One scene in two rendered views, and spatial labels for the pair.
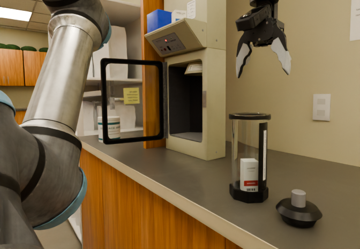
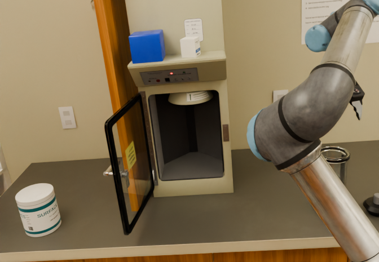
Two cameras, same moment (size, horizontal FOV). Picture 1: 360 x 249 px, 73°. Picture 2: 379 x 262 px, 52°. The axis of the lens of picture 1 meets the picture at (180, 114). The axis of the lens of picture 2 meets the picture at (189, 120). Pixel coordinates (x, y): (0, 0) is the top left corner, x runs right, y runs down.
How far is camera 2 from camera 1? 1.16 m
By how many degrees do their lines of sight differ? 50
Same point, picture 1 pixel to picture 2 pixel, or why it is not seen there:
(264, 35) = not seen: hidden behind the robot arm
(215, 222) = not seen: hidden behind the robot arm
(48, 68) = (351, 204)
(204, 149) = (228, 182)
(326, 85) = (283, 81)
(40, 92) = (367, 226)
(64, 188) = not seen: outside the picture
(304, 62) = (261, 61)
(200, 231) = (320, 254)
